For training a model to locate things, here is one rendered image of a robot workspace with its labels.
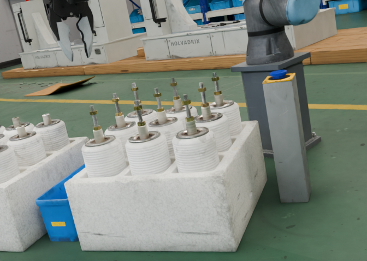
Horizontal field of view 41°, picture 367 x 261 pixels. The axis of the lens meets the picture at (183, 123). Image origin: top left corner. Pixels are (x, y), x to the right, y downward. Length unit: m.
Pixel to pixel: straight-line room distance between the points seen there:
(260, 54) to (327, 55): 1.53
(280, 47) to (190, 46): 2.26
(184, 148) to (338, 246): 0.37
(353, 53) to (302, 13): 1.56
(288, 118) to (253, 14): 0.44
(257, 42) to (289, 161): 0.46
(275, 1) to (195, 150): 0.55
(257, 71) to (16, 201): 0.79
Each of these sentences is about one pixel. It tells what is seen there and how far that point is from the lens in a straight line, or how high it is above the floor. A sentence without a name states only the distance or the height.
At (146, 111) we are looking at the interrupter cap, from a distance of 1.40.
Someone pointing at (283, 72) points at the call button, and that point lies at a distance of 1.20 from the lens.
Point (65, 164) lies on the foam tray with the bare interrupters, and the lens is 1.49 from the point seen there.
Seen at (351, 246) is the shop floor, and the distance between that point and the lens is 1.09.
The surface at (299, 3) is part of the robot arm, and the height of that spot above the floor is 0.47.
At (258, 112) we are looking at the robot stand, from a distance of 1.59.
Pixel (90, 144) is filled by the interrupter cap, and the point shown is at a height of 0.25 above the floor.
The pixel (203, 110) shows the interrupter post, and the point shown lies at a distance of 1.19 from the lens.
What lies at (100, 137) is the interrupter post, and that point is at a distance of 1.19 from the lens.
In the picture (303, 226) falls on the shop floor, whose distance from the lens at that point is 1.17.
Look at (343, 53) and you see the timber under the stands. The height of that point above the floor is 0.06.
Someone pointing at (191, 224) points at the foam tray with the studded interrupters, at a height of 0.07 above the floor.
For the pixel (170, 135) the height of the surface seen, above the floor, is 0.23.
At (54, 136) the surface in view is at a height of 0.22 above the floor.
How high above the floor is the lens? 0.55
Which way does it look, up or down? 14 degrees down
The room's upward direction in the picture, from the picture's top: 11 degrees counter-clockwise
